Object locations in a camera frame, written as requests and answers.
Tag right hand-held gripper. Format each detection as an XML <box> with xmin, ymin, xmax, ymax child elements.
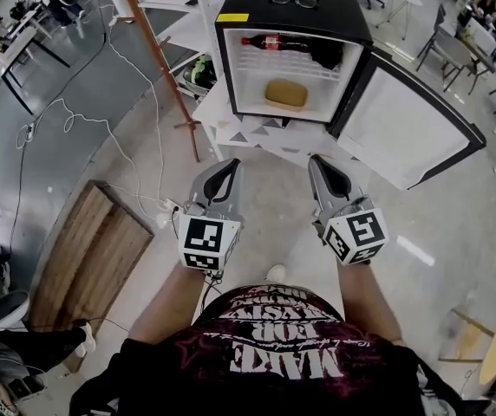
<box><xmin>308</xmin><ymin>153</ymin><xmax>391</xmax><ymax>267</ymax></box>

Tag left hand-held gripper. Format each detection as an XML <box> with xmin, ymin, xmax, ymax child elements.
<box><xmin>177</xmin><ymin>157</ymin><xmax>245</xmax><ymax>273</ymax></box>

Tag black mini fridge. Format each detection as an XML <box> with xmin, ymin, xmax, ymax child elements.
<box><xmin>213</xmin><ymin>0</ymin><xmax>487</xmax><ymax>192</ymax></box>

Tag person's left forearm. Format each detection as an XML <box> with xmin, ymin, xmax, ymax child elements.
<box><xmin>128</xmin><ymin>262</ymin><xmax>210</xmax><ymax>341</ymax></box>

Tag person's right forearm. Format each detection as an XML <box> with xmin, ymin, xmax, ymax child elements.
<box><xmin>336</xmin><ymin>260</ymin><xmax>405</xmax><ymax>346</ymax></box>

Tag triangle patterned mat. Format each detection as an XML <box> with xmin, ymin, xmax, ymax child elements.
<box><xmin>217</xmin><ymin>114</ymin><xmax>362</xmax><ymax>162</ymax></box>

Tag person's right shoe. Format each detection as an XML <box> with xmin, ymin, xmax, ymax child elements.
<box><xmin>264</xmin><ymin>263</ymin><xmax>287</xmax><ymax>283</ymax></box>

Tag person's shoe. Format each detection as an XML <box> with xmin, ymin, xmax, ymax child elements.
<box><xmin>264</xmin><ymin>263</ymin><xmax>287</xmax><ymax>283</ymax></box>
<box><xmin>76</xmin><ymin>322</ymin><xmax>97</xmax><ymax>357</ymax></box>

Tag green black helmet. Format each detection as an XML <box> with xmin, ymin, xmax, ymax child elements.
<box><xmin>182</xmin><ymin>54</ymin><xmax>218</xmax><ymax>90</ymax></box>

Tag black cloth bundle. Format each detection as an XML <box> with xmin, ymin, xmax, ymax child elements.
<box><xmin>308</xmin><ymin>41</ymin><xmax>345</xmax><ymax>71</ymax></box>

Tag brown wooden coat rack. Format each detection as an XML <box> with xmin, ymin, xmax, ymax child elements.
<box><xmin>113</xmin><ymin>0</ymin><xmax>204</xmax><ymax>163</ymax></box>

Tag wooden pallet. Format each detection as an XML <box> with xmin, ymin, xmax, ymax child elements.
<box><xmin>29</xmin><ymin>179</ymin><xmax>156</xmax><ymax>374</ymax></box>

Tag dark soda bottle red label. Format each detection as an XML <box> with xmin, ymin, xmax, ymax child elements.
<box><xmin>241</xmin><ymin>34</ymin><xmax>312</xmax><ymax>53</ymax></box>

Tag grey dining chair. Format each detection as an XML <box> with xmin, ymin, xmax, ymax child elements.
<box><xmin>416</xmin><ymin>4</ymin><xmax>474</xmax><ymax>93</ymax></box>

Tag person's printed black shirt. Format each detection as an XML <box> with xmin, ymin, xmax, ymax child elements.
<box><xmin>69</xmin><ymin>283</ymin><xmax>466</xmax><ymax>416</ymax></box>

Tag white desk black legs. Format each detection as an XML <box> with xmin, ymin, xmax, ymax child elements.
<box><xmin>0</xmin><ymin>28</ymin><xmax>71</xmax><ymax>116</ymax></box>

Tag grey shell chair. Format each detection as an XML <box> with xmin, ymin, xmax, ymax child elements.
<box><xmin>0</xmin><ymin>290</ymin><xmax>32</xmax><ymax>327</ymax></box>

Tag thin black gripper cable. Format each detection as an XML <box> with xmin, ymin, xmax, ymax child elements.
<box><xmin>199</xmin><ymin>269</ymin><xmax>227</xmax><ymax>311</ymax></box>

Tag white cable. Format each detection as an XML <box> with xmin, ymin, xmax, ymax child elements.
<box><xmin>16</xmin><ymin>10</ymin><xmax>184</xmax><ymax>216</ymax></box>

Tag white wire fridge shelf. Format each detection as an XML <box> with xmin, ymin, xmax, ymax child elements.
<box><xmin>235</xmin><ymin>49</ymin><xmax>343</xmax><ymax>81</ymax></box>

